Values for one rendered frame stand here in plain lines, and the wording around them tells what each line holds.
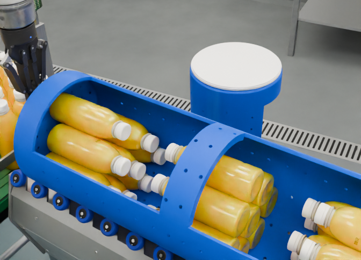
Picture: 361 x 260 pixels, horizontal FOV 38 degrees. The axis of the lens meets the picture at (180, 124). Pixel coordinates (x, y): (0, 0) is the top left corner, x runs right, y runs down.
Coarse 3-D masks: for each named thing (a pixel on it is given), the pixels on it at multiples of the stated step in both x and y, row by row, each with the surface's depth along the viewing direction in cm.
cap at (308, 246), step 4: (308, 240) 92; (304, 244) 91; (308, 244) 91; (312, 244) 91; (304, 248) 91; (308, 248) 90; (312, 248) 90; (300, 252) 91; (304, 252) 91; (308, 252) 90; (300, 256) 91; (304, 256) 91; (308, 256) 90
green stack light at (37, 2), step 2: (34, 0) 163; (36, 0) 164; (38, 0) 164; (40, 0) 165; (34, 2) 164; (36, 2) 164; (38, 2) 165; (40, 2) 166; (34, 4) 164; (36, 4) 164; (38, 4) 165; (40, 4) 166; (34, 6) 164; (36, 6) 165; (38, 6) 165; (40, 6) 166; (36, 8) 165; (38, 8) 165
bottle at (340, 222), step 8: (344, 208) 91; (352, 208) 90; (360, 208) 91; (328, 216) 91; (336, 216) 90; (344, 216) 89; (352, 216) 88; (360, 216) 88; (328, 224) 92; (336, 224) 90; (344, 224) 89; (352, 224) 88; (360, 224) 87; (336, 232) 90; (344, 232) 88; (352, 232) 88; (360, 232) 87; (344, 240) 89; (352, 240) 88; (360, 240) 87; (352, 248) 90; (360, 248) 88
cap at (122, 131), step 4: (120, 124) 113; (124, 124) 113; (128, 124) 114; (116, 128) 113; (120, 128) 112; (124, 128) 113; (128, 128) 114; (116, 132) 113; (120, 132) 112; (124, 132) 113; (128, 132) 115; (116, 136) 114; (120, 136) 113; (124, 136) 114; (128, 136) 115; (124, 140) 114
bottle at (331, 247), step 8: (320, 248) 90; (328, 248) 89; (336, 248) 88; (344, 248) 88; (312, 256) 90; (320, 256) 89; (328, 256) 88; (336, 256) 87; (344, 256) 87; (352, 256) 87; (360, 256) 87
